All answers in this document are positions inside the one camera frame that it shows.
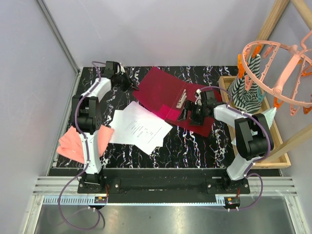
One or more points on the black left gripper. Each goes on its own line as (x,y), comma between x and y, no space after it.
(130,84)

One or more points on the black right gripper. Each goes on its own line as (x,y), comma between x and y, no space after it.
(188,106)

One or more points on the red plastic folder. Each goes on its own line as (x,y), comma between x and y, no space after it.
(159,92)

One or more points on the white printed top paper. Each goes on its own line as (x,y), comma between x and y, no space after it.
(146,130)

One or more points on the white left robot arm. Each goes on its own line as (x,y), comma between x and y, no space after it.
(87,119)

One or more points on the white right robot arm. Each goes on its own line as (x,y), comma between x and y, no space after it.
(253,139)

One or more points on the white lower paper sheet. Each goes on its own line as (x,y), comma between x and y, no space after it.
(118,136)

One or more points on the striped sock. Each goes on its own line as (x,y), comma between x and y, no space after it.
(244,100)

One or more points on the light teal cloth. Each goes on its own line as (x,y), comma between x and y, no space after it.
(269,114)

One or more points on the pink folded cloth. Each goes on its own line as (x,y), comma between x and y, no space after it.
(70,145)

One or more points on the pink round clip hanger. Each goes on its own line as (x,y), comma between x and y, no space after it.
(298,59)

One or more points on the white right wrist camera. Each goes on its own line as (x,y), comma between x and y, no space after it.
(197,95)

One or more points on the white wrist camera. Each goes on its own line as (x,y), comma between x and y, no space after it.
(120,68)
(197,95)

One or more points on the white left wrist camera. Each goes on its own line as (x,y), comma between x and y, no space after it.
(120,68)

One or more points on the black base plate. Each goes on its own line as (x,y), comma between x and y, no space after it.
(162,186)

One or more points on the wooden rack frame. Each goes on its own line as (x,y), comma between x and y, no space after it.
(287,22)

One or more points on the aluminium frame rail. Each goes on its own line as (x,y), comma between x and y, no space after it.
(36,202)

